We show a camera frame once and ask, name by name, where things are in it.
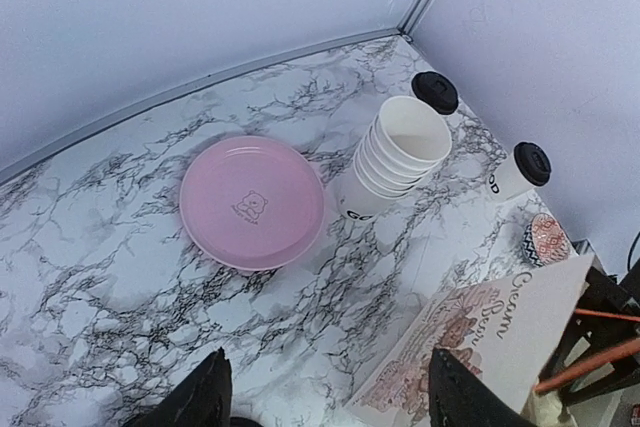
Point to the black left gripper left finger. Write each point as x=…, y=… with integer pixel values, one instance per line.
x=203, y=398

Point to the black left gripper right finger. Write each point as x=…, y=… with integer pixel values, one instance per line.
x=458, y=398

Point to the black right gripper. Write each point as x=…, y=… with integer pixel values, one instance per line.
x=587, y=335

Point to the white paper bag pink handles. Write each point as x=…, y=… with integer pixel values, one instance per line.
x=505, y=332

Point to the white paper coffee cup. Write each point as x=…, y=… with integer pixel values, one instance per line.
x=506, y=182

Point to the pink plate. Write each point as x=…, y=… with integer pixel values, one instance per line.
x=252, y=203

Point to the stack of white paper cups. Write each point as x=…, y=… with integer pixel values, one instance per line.
x=405, y=141

